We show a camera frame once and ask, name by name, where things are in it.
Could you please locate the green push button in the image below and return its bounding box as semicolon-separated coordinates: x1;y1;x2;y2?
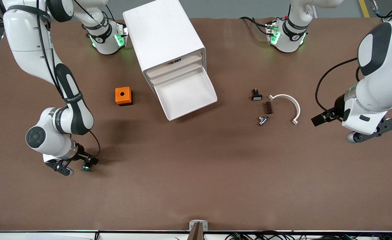
81;157;96;172

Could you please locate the orange button box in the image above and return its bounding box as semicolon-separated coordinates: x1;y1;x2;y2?
115;87;133;106

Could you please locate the white curved plastic clip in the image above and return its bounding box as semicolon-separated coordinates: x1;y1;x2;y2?
268;94;301;125

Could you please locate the dark brown bar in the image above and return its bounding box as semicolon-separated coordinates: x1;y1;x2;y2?
187;222;204;240

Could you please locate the grey metal bracket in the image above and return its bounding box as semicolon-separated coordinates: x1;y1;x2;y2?
189;220;208;231

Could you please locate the black left base cable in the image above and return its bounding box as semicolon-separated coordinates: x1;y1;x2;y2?
239;16;270;35

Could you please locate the black cable bundle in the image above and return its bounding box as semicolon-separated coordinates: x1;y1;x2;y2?
224;230;392;240

